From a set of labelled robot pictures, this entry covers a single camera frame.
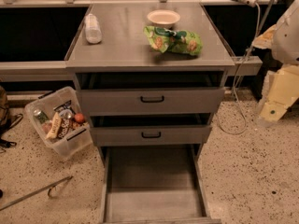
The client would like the top grey drawer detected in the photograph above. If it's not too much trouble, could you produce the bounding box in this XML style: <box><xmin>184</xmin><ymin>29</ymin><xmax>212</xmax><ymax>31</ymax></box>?
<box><xmin>77</xmin><ymin>88</ymin><xmax>224</xmax><ymax>116</ymax></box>

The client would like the dark snack packet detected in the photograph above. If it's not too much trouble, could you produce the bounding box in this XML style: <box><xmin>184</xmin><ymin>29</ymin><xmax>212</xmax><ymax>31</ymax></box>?
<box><xmin>53</xmin><ymin>100</ymin><xmax>75</xmax><ymax>113</ymax></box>

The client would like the metal rod on floor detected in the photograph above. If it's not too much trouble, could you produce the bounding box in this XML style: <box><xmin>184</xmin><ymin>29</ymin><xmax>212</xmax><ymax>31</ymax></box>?
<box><xmin>0</xmin><ymin>175</ymin><xmax>73</xmax><ymax>211</ymax></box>

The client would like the white paper bowl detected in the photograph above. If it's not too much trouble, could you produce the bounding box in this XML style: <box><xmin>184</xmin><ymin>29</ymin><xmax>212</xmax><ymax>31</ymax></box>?
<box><xmin>147</xmin><ymin>9</ymin><xmax>180</xmax><ymax>29</ymax></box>

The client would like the dark backpack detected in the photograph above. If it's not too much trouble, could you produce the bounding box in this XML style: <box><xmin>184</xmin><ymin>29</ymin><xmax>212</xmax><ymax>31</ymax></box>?
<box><xmin>0</xmin><ymin>86</ymin><xmax>23</xmax><ymax>153</ymax></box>

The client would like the green soda can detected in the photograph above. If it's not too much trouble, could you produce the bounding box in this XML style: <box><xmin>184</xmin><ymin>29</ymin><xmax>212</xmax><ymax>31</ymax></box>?
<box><xmin>34</xmin><ymin>109</ymin><xmax>49</xmax><ymax>124</ymax></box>

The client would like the brown snack bag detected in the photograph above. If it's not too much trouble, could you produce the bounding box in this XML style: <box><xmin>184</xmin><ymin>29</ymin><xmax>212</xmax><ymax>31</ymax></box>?
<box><xmin>57</xmin><ymin>119</ymin><xmax>73</xmax><ymax>139</ymax></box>

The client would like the green rice chip bag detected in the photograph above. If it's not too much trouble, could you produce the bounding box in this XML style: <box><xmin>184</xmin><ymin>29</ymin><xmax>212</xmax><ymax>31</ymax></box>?
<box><xmin>143</xmin><ymin>26</ymin><xmax>203</xmax><ymax>56</ymax></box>

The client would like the red apple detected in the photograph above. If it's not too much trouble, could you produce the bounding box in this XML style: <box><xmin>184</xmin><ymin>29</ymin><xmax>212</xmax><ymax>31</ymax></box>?
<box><xmin>74</xmin><ymin>113</ymin><xmax>85</xmax><ymax>124</ymax></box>

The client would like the bottom grey open drawer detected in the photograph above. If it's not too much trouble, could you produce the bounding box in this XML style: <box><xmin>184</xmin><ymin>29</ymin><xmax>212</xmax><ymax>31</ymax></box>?
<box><xmin>99</xmin><ymin>145</ymin><xmax>222</xmax><ymax>224</ymax></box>

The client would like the clear plastic water bottle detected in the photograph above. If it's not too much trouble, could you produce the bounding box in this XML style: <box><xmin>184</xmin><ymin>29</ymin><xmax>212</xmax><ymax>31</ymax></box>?
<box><xmin>84</xmin><ymin>13</ymin><xmax>102</xmax><ymax>44</ymax></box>

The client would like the silver can top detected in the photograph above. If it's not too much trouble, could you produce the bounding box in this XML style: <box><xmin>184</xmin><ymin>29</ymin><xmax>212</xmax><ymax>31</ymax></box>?
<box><xmin>59</xmin><ymin>109</ymin><xmax>73</xmax><ymax>119</ymax></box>

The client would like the white power cable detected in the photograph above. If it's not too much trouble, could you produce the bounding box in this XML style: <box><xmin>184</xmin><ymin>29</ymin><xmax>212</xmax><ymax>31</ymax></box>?
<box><xmin>216</xmin><ymin>0</ymin><xmax>282</xmax><ymax>135</ymax></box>

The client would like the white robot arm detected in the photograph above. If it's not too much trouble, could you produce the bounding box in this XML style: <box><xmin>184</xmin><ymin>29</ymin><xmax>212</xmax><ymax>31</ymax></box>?
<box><xmin>253</xmin><ymin>0</ymin><xmax>299</xmax><ymax>125</ymax></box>

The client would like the yellow snack bar packet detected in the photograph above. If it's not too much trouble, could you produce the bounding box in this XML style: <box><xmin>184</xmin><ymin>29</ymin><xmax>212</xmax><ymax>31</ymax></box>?
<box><xmin>46</xmin><ymin>112</ymin><xmax>62</xmax><ymax>139</ymax></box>

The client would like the clear plastic storage bin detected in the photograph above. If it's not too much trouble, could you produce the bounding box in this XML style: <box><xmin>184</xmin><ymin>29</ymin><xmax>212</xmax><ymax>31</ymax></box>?
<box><xmin>25</xmin><ymin>87</ymin><xmax>93</xmax><ymax>158</ymax></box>

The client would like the grey metal drawer cabinet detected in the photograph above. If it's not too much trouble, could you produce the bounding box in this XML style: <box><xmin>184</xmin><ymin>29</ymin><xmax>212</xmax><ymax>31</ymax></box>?
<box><xmin>64</xmin><ymin>2</ymin><xmax>236</xmax><ymax>224</ymax></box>

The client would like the middle grey drawer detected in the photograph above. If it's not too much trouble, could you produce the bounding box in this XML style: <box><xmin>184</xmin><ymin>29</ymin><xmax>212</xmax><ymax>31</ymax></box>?
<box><xmin>91</xmin><ymin>125</ymin><xmax>211</xmax><ymax>147</ymax></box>

